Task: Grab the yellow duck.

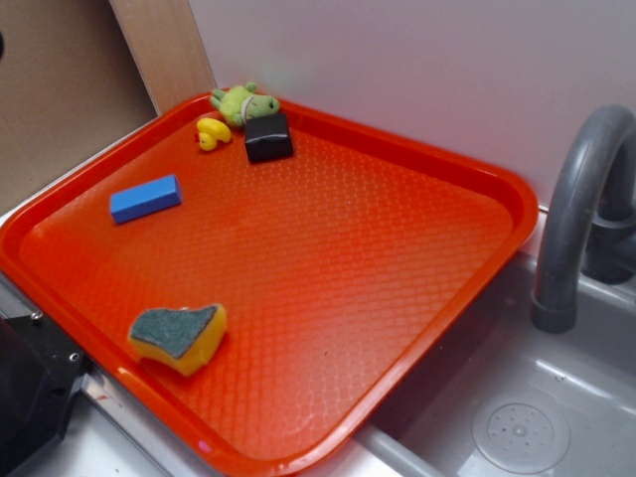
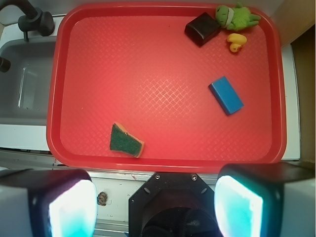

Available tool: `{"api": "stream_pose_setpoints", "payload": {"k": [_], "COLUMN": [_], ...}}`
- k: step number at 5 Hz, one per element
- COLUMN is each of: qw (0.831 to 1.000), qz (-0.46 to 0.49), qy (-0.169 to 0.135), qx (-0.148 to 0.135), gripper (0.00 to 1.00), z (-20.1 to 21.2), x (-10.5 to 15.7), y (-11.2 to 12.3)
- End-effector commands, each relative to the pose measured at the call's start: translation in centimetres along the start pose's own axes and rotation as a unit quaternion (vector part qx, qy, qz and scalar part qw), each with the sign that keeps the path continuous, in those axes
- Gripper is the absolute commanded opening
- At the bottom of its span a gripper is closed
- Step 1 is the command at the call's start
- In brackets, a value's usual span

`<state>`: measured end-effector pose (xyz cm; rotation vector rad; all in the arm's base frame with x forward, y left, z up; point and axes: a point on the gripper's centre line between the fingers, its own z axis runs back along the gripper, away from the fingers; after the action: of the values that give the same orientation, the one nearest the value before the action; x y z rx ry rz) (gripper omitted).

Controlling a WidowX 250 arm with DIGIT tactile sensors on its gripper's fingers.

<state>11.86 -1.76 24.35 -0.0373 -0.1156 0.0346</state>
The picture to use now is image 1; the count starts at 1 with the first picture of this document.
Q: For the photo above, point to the yellow rubber duck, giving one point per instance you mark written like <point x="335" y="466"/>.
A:
<point x="211" y="132"/>

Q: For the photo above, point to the black rectangular block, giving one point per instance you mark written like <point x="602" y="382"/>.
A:
<point x="267" y="138"/>

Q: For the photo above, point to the blue rectangular block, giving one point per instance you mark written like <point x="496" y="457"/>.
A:
<point x="145" y="199"/>

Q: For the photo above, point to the light wooden board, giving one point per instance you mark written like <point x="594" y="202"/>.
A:
<point x="167" y="49"/>

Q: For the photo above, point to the grey plastic sink basin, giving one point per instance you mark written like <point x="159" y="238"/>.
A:
<point x="497" y="397"/>

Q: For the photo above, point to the red plastic tray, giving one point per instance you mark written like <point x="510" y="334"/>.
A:
<point x="339" y="267"/>

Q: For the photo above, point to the grey curved faucet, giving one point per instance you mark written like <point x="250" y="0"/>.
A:
<point x="590" y="228"/>

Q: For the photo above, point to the yellow green scrub sponge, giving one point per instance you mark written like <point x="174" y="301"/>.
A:
<point x="184" y="340"/>

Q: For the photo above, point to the green plush frog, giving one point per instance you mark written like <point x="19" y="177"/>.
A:
<point x="241" y="103"/>

